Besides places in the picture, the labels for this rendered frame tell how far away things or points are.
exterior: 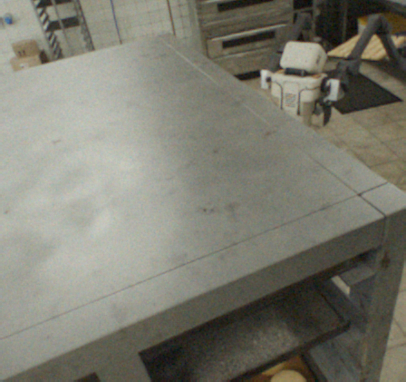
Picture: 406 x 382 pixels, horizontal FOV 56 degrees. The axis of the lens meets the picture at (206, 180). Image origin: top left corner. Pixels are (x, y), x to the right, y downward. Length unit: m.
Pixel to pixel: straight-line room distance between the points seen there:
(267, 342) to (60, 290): 0.21
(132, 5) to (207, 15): 1.35
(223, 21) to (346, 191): 4.74
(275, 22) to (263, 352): 5.01
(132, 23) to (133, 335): 5.82
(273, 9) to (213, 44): 0.83
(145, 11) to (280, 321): 5.71
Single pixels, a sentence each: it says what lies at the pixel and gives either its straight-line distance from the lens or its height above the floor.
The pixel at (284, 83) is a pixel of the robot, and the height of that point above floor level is 1.13.
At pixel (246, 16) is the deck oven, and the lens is 5.08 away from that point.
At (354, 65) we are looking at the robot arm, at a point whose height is 1.19.
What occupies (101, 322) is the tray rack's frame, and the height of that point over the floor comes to 1.82.
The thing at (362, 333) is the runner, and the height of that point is 1.67.
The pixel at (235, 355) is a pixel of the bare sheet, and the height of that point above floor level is 1.67.
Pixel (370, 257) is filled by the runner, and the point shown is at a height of 1.77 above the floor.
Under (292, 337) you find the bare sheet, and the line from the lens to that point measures 0.41.
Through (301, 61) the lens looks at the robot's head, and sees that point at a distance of 2.25.
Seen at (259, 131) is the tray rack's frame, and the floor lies 1.82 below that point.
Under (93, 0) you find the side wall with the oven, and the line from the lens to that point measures 5.97.
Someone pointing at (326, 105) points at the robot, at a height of 0.95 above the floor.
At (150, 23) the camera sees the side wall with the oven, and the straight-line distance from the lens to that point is 6.02.
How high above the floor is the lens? 2.02
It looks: 35 degrees down
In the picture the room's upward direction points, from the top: 11 degrees counter-clockwise
